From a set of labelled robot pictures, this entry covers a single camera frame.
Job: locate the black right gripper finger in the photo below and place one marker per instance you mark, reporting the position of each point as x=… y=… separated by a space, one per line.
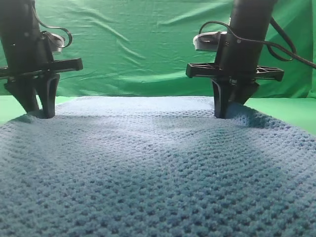
x=222 y=90
x=242 y=91

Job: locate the blue waffle-weave towel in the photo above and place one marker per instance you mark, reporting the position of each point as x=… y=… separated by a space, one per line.
x=155 y=167

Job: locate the green backdrop cloth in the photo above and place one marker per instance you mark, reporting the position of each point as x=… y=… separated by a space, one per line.
x=142 y=47

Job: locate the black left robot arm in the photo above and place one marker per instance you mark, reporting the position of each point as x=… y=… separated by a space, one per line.
x=20 y=17

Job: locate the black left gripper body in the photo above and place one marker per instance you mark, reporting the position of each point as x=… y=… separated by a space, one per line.
x=28 y=55

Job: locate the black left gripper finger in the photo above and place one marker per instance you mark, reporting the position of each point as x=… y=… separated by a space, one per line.
x=24 y=92
x=46 y=88

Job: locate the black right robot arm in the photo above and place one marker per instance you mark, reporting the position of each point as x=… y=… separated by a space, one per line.
x=249 y=21

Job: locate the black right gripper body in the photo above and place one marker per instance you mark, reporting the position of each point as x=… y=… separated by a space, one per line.
x=235 y=59

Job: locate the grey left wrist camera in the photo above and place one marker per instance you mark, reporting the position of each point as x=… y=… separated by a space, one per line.
x=55 y=42

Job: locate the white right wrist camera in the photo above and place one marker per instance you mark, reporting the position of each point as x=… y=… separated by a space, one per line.
x=208 y=41

